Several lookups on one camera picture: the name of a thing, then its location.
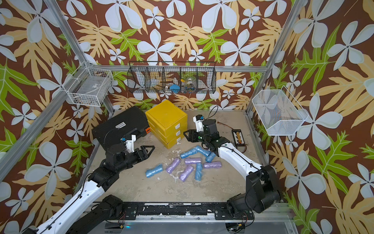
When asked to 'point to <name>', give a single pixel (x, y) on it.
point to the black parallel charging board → (238, 137)
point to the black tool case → (132, 122)
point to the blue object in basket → (175, 88)
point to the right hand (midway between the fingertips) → (186, 132)
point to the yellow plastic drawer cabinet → (166, 123)
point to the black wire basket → (169, 77)
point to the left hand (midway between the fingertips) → (152, 147)
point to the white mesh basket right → (280, 114)
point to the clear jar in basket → (190, 84)
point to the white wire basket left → (88, 86)
